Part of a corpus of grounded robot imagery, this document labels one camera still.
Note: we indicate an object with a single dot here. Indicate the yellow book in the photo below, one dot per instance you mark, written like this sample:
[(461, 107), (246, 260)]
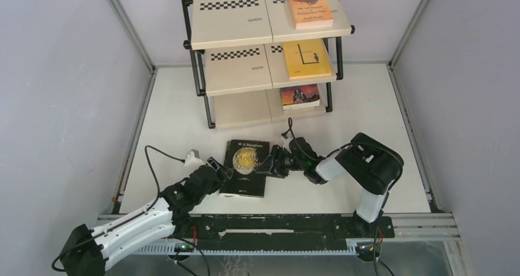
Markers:
[(306, 59)]

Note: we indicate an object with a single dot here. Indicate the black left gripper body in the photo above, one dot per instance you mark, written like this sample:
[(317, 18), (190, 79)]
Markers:
[(216, 186)]

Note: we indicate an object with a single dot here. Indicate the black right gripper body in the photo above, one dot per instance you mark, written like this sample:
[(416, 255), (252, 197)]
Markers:
[(286, 162)]

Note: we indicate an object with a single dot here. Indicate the orange paperback book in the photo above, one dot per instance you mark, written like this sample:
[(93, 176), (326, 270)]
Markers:
[(310, 14)]

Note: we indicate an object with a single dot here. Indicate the black mounting base rail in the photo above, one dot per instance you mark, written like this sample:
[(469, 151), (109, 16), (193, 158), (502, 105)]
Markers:
[(280, 232)]

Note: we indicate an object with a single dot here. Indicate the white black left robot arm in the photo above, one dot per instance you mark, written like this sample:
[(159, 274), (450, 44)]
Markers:
[(93, 251)]

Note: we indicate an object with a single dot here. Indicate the Jane Eyre blue book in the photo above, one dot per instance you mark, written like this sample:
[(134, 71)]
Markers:
[(300, 97)]

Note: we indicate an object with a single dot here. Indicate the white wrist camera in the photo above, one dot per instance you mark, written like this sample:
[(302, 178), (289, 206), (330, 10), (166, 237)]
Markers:
[(287, 138), (193, 160)]

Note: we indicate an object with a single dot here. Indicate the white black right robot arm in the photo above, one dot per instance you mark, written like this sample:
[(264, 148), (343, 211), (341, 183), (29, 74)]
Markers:
[(374, 166)]

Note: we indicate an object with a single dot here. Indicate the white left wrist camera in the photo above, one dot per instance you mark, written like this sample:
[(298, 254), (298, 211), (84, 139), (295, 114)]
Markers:
[(193, 160)]

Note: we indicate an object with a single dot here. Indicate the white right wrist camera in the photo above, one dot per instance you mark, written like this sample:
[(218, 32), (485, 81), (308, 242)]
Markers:
[(287, 138)]

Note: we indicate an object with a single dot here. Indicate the cream three-tier shelf rack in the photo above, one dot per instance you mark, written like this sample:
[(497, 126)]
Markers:
[(237, 56)]

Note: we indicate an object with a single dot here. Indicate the dark black-green book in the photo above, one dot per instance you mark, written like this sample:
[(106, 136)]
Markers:
[(244, 157)]

